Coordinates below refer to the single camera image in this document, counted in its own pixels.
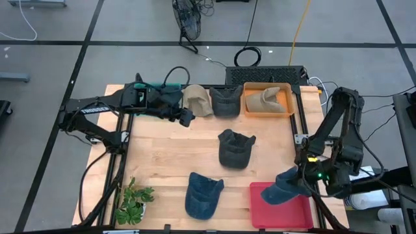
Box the black beam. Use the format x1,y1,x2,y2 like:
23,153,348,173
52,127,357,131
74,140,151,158
350,166,416,196

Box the black floor fan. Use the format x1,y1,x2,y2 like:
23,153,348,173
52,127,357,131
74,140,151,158
171,0,202,55

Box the yellow cable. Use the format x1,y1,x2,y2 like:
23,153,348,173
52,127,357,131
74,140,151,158
288,0,313,66

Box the grey cylinder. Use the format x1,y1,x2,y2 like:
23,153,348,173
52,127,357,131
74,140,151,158
376,207,406,226

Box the dark grey baseball cap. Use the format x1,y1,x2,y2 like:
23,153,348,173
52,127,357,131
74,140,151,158
216,128,257,170
208,84,244,119

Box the black perforated computer case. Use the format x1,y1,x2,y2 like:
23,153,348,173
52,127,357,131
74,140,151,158
225,65,309,86

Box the blue denim baseball cap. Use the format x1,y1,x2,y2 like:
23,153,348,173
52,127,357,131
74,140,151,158
259,165,313,206
184,171,226,221

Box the teal plastic bin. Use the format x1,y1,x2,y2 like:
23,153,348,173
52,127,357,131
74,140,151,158
133,82,182,101

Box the white paper roll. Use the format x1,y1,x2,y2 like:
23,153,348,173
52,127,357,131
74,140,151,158
344,189,390,211

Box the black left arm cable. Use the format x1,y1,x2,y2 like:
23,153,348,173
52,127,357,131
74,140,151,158
161,66,191,89

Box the tangled black cables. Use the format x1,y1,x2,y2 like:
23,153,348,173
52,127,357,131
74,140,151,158
194,0,216,17

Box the orange plastic bin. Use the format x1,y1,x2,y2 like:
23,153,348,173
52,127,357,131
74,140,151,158
242,81,296,119

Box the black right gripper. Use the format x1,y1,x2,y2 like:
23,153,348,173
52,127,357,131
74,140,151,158
297,155,330,196

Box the red plastic bin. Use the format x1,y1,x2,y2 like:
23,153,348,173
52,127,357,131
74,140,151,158
249,181,315,230

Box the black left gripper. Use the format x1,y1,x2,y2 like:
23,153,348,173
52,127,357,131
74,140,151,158
149,88,196,128

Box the green plant in white pot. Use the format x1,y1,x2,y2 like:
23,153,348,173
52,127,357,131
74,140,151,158
113,176,156,227

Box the white paper sheet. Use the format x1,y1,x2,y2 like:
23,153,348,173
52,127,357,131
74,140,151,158
349,165,376,181

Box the beige baseball cap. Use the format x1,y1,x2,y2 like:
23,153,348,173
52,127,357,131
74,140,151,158
244,86,287,114
181,83,215,118

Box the thick black cable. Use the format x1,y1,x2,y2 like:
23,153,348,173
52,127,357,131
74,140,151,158
79,149,111,225

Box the black aluminium table frame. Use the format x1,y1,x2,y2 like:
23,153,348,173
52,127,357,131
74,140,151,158
73,73,350,234

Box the grey metal floor base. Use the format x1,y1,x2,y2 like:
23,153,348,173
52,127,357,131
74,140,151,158
0,71,31,83
8,0,68,8

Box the white floor cable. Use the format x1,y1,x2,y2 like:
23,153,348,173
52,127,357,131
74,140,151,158
0,0,38,42

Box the black coiled cable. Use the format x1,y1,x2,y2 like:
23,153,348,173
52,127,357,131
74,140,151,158
233,0,263,68

